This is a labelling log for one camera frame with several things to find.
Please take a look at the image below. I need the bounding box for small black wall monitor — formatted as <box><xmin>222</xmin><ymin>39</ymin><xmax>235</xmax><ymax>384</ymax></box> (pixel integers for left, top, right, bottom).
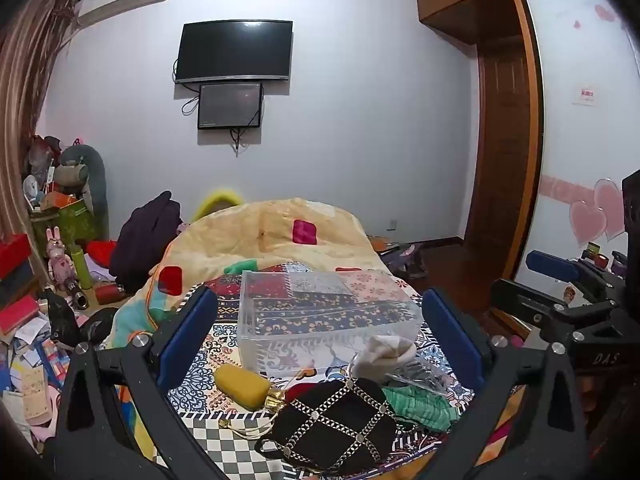
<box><xmin>196</xmin><ymin>81</ymin><xmax>265</xmax><ymax>130</ymax></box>

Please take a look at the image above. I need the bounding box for red cushion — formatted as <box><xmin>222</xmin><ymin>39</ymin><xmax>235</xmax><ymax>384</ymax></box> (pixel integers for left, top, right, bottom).
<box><xmin>84</xmin><ymin>239</ymin><xmax>119</xmax><ymax>269</ymax></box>

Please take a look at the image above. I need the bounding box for gold tassel with cords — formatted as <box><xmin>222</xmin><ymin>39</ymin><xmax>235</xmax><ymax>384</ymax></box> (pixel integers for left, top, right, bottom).
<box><xmin>217</xmin><ymin>386</ymin><xmax>290</xmax><ymax>444</ymax></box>

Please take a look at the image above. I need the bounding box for yellow patterned quilt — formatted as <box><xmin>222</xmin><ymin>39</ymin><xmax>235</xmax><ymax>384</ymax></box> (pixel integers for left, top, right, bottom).
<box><xmin>101</xmin><ymin>197</ymin><xmax>422</xmax><ymax>352</ymax></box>

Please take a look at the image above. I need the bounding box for red box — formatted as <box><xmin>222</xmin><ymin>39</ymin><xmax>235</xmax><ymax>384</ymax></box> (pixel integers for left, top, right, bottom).
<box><xmin>0</xmin><ymin>294</ymin><xmax>40</xmax><ymax>337</ymax></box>
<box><xmin>0</xmin><ymin>232</ymin><xmax>32</xmax><ymax>282</ymax></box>

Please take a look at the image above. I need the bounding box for red can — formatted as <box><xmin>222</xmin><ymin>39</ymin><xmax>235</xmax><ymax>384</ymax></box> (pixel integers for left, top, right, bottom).
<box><xmin>94</xmin><ymin>282</ymin><xmax>124</xmax><ymax>306</ymax></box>

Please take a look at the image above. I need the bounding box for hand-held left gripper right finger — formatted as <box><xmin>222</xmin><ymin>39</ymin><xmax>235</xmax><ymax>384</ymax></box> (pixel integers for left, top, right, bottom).
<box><xmin>421</xmin><ymin>287</ymin><xmax>602</xmax><ymax>480</ymax></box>

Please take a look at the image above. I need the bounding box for small white fan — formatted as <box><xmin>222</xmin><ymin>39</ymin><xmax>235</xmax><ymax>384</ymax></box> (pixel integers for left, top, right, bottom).
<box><xmin>22</xmin><ymin>174</ymin><xmax>47</xmax><ymax>212</ymax></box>

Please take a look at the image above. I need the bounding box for yellow-green plush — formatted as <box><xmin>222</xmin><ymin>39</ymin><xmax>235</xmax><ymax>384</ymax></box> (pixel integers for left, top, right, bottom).
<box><xmin>191</xmin><ymin>187</ymin><xmax>242</xmax><ymax>224</ymax></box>

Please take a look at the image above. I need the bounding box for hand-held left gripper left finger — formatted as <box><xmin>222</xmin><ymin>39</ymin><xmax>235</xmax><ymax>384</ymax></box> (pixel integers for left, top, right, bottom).
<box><xmin>42</xmin><ymin>285</ymin><xmax>227</xmax><ymax>480</ymax></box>

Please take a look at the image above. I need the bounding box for pile of bags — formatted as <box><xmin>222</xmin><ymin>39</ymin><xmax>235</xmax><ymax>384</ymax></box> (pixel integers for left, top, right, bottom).
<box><xmin>366</xmin><ymin>234</ymin><xmax>429</xmax><ymax>282</ymax></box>

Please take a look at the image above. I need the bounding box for red soft item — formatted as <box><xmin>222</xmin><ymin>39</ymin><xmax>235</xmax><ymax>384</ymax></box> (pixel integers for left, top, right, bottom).
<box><xmin>284</xmin><ymin>382</ymin><xmax>317</xmax><ymax>404</ymax></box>

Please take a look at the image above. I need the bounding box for black monitor cable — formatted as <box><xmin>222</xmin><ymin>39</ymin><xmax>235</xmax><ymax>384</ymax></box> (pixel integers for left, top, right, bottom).
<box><xmin>228</xmin><ymin>127</ymin><xmax>252</xmax><ymax>155</ymax></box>

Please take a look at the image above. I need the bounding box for black plastic bag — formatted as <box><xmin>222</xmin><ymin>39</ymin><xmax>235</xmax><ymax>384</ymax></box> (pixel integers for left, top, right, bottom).
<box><xmin>80</xmin><ymin>307</ymin><xmax>119</xmax><ymax>347</ymax></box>
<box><xmin>42</xmin><ymin>287</ymin><xmax>84</xmax><ymax>349</ymax></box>

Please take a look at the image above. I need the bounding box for pink band sticker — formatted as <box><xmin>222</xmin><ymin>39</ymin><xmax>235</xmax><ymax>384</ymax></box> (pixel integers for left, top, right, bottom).
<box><xmin>541</xmin><ymin>174</ymin><xmax>597</xmax><ymax>204</ymax></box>

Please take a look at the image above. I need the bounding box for white paper notice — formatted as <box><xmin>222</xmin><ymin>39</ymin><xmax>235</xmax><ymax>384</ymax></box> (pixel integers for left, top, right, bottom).
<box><xmin>572</xmin><ymin>82</ymin><xmax>601</xmax><ymax>107</ymax></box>

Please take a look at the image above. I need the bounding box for dark purple jacket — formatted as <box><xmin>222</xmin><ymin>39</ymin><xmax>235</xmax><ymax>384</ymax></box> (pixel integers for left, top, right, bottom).
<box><xmin>108</xmin><ymin>190</ymin><xmax>184</xmax><ymax>294</ymax></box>

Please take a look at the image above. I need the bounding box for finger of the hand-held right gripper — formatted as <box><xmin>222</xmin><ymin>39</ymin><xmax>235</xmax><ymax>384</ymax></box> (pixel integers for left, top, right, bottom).
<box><xmin>489</xmin><ymin>277</ymin><xmax>621</xmax><ymax>347</ymax></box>
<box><xmin>525</xmin><ymin>250</ymin><xmax>626</xmax><ymax>307</ymax></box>

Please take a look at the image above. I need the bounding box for grey plush toy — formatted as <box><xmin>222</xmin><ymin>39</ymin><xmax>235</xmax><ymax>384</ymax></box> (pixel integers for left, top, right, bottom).
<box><xmin>54</xmin><ymin>143</ymin><xmax>109</xmax><ymax>233</ymax></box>

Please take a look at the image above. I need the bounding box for white sock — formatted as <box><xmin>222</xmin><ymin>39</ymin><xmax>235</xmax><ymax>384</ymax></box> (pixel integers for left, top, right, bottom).
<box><xmin>349</xmin><ymin>335</ymin><xmax>419</xmax><ymax>379</ymax></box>

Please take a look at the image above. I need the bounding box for green cardboard box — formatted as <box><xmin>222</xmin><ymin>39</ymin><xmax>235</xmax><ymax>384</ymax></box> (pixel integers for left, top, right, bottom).
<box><xmin>29</xmin><ymin>199</ymin><xmax>99</xmax><ymax>257</ymax></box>

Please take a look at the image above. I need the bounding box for pile of papers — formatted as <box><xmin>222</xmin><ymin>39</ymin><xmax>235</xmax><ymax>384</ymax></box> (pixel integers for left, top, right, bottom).
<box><xmin>0</xmin><ymin>310</ymin><xmax>72</xmax><ymax>453</ymax></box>

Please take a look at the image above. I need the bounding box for green bottle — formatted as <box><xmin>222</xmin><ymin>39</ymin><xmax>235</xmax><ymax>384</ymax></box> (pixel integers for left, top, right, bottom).
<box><xmin>69</xmin><ymin>245</ymin><xmax>94</xmax><ymax>291</ymax></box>

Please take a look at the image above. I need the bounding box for wooden door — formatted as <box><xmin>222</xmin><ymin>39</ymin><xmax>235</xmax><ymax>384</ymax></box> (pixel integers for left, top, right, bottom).
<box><xmin>464</xmin><ymin>42</ymin><xmax>540</xmax><ymax>257</ymax></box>

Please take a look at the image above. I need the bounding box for green knitted cloth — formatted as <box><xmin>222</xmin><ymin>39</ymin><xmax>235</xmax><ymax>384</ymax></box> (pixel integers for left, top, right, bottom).
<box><xmin>381</xmin><ymin>384</ymin><xmax>462</xmax><ymax>434</ymax></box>

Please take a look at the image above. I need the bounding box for large pink heart sticker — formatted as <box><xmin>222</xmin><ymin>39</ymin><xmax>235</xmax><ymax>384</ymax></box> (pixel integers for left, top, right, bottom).
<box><xmin>592</xmin><ymin>178</ymin><xmax>626</xmax><ymax>242</ymax></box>

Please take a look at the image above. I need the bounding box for black wall television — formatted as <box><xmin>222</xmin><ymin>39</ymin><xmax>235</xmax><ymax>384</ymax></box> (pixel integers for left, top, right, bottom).
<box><xmin>174</xmin><ymin>20</ymin><xmax>294</xmax><ymax>85</ymax></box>

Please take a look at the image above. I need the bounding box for striped brown curtain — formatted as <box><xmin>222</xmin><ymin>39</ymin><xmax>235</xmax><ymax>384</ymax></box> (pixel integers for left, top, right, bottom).
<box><xmin>0</xmin><ymin>0</ymin><xmax>82</xmax><ymax>273</ymax></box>

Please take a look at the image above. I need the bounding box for clear plastic storage box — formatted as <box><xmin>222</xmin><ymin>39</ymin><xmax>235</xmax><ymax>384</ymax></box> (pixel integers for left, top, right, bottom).
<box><xmin>237</xmin><ymin>269</ymin><xmax>424</xmax><ymax>379</ymax></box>

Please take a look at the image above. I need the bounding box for black television cable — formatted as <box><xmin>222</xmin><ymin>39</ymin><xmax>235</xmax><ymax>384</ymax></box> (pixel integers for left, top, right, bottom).
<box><xmin>173</xmin><ymin>57</ymin><xmax>202</xmax><ymax>117</ymax></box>

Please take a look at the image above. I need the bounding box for pink rabbit toy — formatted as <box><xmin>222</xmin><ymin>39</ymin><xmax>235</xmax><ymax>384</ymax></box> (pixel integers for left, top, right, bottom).
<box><xmin>45</xmin><ymin>227</ymin><xmax>77</xmax><ymax>292</ymax></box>

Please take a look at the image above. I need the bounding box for yellow pouch with tassel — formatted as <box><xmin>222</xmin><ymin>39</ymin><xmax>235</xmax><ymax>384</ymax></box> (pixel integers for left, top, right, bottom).
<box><xmin>214</xmin><ymin>363</ymin><xmax>274</xmax><ymax>410</ymax></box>

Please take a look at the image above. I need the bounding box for white sliding wardrobe door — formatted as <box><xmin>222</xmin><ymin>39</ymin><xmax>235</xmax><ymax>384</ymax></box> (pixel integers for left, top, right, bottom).
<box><xmin>515</xmin><ymin>0</ymin><xmax>640</xmax><ymax>313</ymax></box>

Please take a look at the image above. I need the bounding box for black chain-pattern bag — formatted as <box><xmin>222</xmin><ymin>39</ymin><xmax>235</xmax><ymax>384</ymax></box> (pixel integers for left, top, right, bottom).
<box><xmin>254</xmin><ymin>376</ymin><xmax>402</xmax><ymax>477</ymax></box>

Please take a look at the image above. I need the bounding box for clear plastic bag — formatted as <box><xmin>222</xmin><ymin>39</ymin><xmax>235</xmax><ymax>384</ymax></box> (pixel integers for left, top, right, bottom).
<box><xmin>384</xmin><ymin>356</ymin><xmax>454</xmax><ymax>399</ymax></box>

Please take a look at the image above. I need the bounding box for small pink heart sticker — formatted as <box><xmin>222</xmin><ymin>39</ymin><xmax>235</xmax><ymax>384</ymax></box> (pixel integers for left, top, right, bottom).
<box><xmin>569</xmin><ymin>200</ymin><xmax>608</xmax><ymax>249</ymax></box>

